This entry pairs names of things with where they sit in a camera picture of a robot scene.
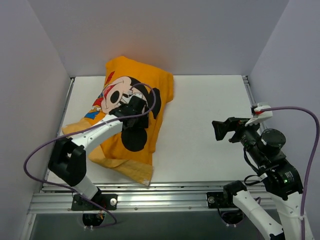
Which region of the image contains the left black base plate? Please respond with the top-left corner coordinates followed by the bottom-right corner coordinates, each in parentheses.
top-left (71, 193), bottom-right (118, 211)

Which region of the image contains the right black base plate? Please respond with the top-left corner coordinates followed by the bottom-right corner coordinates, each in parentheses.
top-left (206, 191), bottom-right (234, 209)

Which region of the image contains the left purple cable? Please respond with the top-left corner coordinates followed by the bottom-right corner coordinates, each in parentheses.
top-left (23, 83), bottom-right (157, 230)

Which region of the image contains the aluminium front rail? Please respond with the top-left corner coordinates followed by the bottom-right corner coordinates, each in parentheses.
top-left (26, 181), bottom-right (276, 215)

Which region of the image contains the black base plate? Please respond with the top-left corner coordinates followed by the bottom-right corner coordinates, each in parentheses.
top-left (206, 191), bottom-right (234, 209)
top-left (71, 193), bottom-right (118, 211)

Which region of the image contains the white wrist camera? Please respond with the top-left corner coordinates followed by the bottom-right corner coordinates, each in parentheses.
top-left (128, 90), bottom-right (144, 100)
top-left (245, 102), bottom-right (273, 127)

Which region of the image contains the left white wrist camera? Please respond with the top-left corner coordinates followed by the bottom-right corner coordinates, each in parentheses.
top-left (128, 90), bottom-right (144, 100)

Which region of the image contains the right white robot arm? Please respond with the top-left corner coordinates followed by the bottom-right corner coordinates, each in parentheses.
top-left (212, 117), bottom-right (314, 240)

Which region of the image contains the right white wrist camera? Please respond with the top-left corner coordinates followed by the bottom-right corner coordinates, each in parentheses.
top-left (245, 102), bottom-right (273, 127)

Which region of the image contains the orange Mickey Mouse pillowcase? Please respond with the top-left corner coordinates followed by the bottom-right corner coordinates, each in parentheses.
top-left (62, 56), bottom-right (174, 186)

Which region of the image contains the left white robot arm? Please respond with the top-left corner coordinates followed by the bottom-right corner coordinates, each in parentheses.
top-left (48, 95), bottom-right (148, 210)

